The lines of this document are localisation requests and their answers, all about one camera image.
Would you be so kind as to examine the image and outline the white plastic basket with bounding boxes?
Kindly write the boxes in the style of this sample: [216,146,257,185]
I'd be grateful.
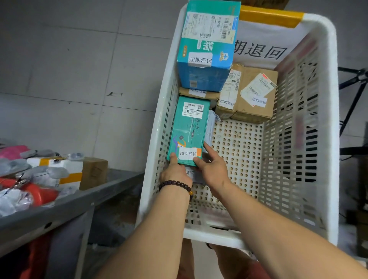
[135,3,340,251]

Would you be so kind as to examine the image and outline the yellow tape piece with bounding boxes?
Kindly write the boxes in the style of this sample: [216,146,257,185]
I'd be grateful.
[239,5,305,29]

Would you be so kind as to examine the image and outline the person's right forearm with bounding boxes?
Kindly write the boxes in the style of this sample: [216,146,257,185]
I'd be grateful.
[217,181,368,279]

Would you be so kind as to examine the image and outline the person's right hand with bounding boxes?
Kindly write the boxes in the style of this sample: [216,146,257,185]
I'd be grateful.
[192,141,233,199]

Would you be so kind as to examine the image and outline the blue cardboard box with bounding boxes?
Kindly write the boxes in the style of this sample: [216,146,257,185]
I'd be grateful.
[176,0,242,92]

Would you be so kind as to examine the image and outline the red plastic tray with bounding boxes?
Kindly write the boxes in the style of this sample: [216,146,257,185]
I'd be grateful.
[0,177,59,207]

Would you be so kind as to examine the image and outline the person's red trouser leg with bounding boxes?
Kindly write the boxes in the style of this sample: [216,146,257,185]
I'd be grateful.
[247,257,272,279]

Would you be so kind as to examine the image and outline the open brown cardboard box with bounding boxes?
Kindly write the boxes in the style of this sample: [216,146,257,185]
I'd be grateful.
[79,157,109,191]

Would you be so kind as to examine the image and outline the brown box labelled 0227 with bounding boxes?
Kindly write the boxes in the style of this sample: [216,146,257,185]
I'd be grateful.
[230,63,279,124]

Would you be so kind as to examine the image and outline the black tripod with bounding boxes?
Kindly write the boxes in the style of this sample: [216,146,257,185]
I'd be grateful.
[338,66,368,137]

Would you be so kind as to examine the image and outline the dark bead bracelet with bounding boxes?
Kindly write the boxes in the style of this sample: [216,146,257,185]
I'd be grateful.
[158,180,195,202]

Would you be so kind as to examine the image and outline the teal box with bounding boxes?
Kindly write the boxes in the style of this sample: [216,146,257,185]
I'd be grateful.
[166,95,211,167]

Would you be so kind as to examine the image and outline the person's left forearm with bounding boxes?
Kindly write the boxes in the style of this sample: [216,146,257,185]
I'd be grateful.
[95,188,192,279]

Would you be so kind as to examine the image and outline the person's left hand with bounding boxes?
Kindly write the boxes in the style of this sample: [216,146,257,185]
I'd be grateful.
[159,152,194,190]

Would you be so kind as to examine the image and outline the grey metal rack frame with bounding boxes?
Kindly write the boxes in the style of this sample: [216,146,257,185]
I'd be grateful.
[0,169,144,279]

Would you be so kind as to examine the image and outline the white paper sign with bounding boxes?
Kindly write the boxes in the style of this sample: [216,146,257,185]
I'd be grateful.
[233,20,310,69]

